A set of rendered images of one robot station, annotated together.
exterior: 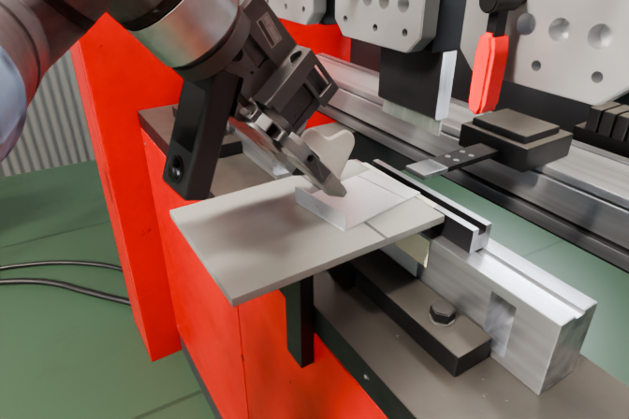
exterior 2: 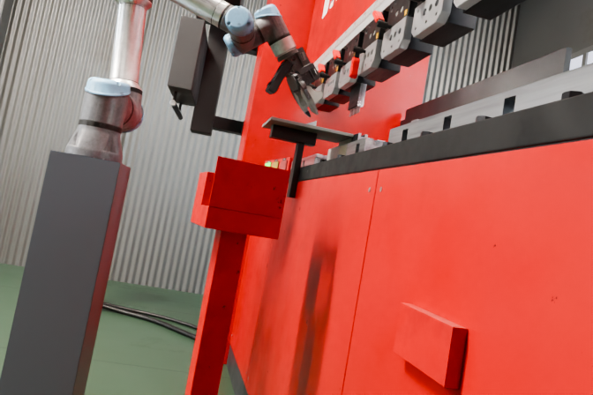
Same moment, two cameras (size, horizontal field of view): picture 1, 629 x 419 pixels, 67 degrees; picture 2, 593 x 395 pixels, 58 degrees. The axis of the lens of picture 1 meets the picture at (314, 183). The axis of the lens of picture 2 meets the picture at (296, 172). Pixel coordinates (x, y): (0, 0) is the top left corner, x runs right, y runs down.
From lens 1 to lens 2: 1.40 m
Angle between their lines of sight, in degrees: 38
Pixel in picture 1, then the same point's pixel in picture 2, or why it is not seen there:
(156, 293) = not seen: hidden behind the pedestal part
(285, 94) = (303, 70)
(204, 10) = (287, 41)
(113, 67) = (257, 152)
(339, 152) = (317, 96)
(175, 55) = (278, 51)
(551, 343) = (364, 145)
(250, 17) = (298, 51)
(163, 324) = not seen: hidden behind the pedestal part
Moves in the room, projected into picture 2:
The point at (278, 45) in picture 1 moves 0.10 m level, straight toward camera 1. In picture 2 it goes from (304, 61) to (296, 49)
